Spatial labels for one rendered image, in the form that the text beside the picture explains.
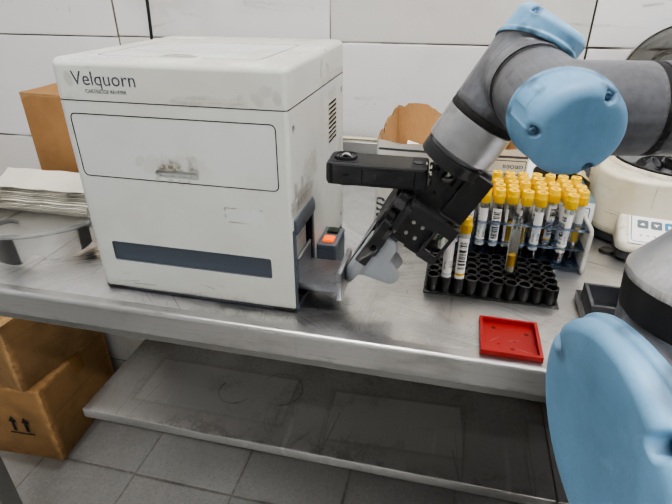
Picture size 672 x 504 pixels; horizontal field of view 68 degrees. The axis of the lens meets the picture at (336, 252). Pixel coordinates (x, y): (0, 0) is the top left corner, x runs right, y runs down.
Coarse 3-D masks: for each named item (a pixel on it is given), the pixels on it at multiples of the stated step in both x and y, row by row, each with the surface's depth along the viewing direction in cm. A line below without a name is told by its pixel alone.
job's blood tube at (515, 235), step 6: (516, 216) 65; (516, 222) 64; (522, 222) 64; (516, 228) 65; (510, 234) 66; (516, 234) 65; (510, 240) 66; (516, 240) 66; (510, 246) 66; (516, 246) 66; (510, 252) 67; (516, 252) 66; (510, 258) 67; (516, 258) 67; (510, 264) 67; (510, 270) 68
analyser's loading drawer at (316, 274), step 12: (300, 252) 64; (348, 252) 66; (300, 264) 63; (312, 264) 67; (324, 264) 67; (336, 264) 67; (300, 276) 63; (312, 276) 64; (324, 276) 64; (336, 276) 61; (300, 288) 64; (312, 288) 63; (324, 288) 62; (336, 288) 62
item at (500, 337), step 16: (480, 320) 61; (496, 320) 61; (512, 320) 61; (480, 336) 58; (496, 336) 59; (512, 336) 59; (528, 336) 59; (480, 352) 57; (496, 352) 56; (512, 352) 56; (528, 352) 57
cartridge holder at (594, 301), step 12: (588, 288) 62; (600, 288) 63; (612, 288) 63; (576, 300) 65; (588, 300) 61; (600, 300) 64; (612, 300) 63; (588, 312) 60; (600, 312) 59; (612, 312) 59
